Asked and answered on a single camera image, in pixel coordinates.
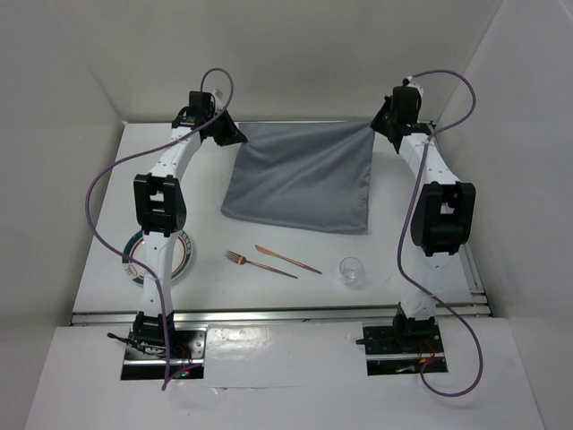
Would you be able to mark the white plate green red rim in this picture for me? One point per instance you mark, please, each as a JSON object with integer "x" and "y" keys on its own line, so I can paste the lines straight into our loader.
{"x": 135, "y": 248}

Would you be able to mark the aluminium front rail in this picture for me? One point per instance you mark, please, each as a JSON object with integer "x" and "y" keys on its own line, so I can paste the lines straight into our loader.
{"x": 297, "y": 315}

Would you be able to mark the grey cloth placemat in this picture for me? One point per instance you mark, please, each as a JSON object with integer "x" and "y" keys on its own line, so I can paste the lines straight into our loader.
{"x": 311, "y": 176}

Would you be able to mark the copper fork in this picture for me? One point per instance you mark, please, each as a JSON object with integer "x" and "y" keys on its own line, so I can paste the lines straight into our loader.
{"x": 242, "y": 260}

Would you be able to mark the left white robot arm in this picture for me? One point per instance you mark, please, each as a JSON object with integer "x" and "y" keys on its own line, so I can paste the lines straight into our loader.
{"x": 161, "y": 211}

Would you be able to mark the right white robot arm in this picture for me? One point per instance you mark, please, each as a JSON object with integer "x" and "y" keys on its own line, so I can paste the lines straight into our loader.
{"x": 437, "y": 223}

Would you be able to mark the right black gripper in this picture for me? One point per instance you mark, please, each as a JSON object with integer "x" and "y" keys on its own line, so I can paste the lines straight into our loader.
{"x": 377, "y": 124}

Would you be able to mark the copper knife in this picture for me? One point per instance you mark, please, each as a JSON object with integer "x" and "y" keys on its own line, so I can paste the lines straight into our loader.
{"x": 302, "y": 265}

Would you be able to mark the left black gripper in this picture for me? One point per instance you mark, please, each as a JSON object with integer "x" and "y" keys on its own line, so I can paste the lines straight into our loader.
{"x": 231, "y": 134}

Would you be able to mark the clear glass cup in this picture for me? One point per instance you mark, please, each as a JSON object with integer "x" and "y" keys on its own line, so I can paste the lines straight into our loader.
{"x": 351, "y": 272}

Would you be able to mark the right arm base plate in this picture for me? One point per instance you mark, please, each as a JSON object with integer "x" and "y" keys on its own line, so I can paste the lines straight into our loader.
{"x": 387, "y": 354}

